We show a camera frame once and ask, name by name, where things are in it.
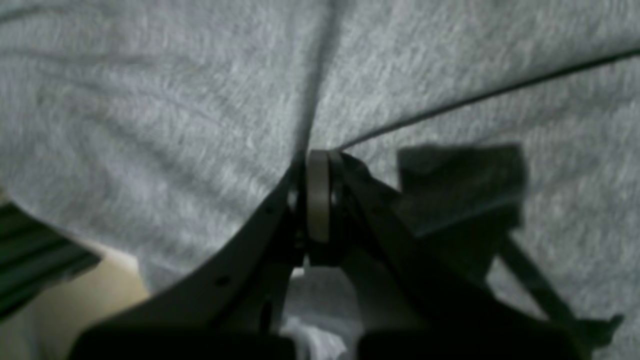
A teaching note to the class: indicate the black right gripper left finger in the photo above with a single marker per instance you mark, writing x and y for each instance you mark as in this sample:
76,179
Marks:
230,308

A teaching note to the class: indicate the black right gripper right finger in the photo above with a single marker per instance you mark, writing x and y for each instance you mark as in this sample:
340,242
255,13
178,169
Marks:
436,273

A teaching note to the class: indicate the grey t-shirt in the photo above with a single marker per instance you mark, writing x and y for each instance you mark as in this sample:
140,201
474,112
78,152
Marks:
156,127

